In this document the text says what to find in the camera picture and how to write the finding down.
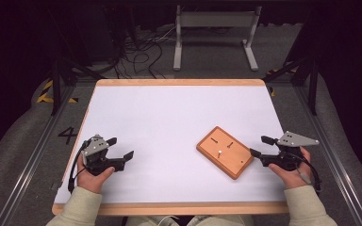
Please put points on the aluminium floor rail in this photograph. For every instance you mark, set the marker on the aluminium floor rail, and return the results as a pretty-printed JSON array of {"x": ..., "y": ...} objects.
[
  {"x": 28, "y": 166},
  {"x": 333, "y": 157}
]

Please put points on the yellow black hazard tape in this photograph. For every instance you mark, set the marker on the yellow black hazard tape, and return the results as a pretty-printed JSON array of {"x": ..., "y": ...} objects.
[
  {"x": 46, "y": 94},
  {"x": 272, "y": 91}
]

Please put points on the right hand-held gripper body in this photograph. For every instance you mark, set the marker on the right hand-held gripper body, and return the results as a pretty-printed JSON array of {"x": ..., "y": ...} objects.
[{"x": 290, "y": 139}]

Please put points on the grey metal stand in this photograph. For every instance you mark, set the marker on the grey metal stand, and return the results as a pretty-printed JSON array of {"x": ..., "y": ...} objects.
[{"x": 217, "y": 19}]

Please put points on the person's left hand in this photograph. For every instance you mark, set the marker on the person's left hand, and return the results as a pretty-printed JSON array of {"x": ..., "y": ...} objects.
[{"x": 91, "y": 182}]

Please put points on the person's right hand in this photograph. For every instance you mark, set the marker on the person's right hand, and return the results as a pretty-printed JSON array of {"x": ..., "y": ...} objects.
[{"x": 295, "y": 179}]

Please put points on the wooden photo frame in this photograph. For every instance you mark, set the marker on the wooden photo frame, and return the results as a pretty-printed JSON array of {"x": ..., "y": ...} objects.
[{"x": 232, "y": 160}]

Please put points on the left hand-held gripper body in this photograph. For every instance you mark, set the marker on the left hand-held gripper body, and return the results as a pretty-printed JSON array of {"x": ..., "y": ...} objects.
[{"x": 95, "y": 147}]

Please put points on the black metal stand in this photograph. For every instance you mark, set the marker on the black metal stand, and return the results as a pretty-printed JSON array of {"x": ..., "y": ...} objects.
[
  {"x": 313, "y": 88},
  {"x": 56, "y": 84}
]

